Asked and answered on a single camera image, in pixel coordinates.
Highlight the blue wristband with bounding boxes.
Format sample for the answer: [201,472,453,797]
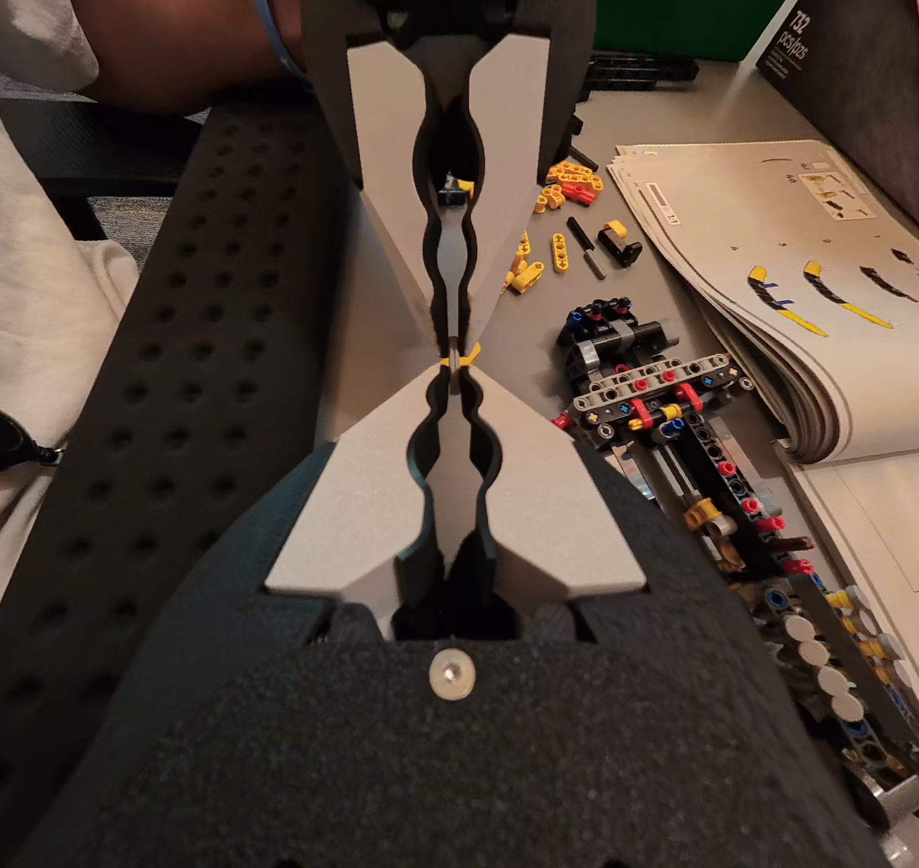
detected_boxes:
[244,0,310,79]

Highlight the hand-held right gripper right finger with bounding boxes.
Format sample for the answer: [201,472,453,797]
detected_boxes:
[458,366,649,625]

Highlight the person's left forearm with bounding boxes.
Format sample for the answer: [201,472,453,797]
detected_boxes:
[65,0,310,115]

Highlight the lego car chassis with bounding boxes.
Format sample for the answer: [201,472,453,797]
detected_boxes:
[551,297,919,868]

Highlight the black yellow lego piece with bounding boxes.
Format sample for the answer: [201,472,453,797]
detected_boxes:
[597,221,643,267]

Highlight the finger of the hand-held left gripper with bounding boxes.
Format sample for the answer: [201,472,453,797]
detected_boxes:
[346,43,460,352]
[448,34,554,352]

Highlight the green plastic bin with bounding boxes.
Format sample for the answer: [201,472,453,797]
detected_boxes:
[592,0,827,64]

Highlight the pile of yellow lego pieces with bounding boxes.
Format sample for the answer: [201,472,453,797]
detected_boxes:
[499,161,605,296]

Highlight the black lego pin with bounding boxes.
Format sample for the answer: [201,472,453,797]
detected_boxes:
[566,216,607,280]

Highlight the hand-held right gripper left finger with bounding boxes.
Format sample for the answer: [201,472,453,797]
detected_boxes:
[264,366,450,634]

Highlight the lego set box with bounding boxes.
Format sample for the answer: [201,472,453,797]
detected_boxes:
[755,0,919,226]

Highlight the instruction booklet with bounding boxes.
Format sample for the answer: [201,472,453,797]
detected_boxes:
[606,139,919,596]

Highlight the black lanyard strap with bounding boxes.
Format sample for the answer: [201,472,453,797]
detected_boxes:
[0,412,62,470]

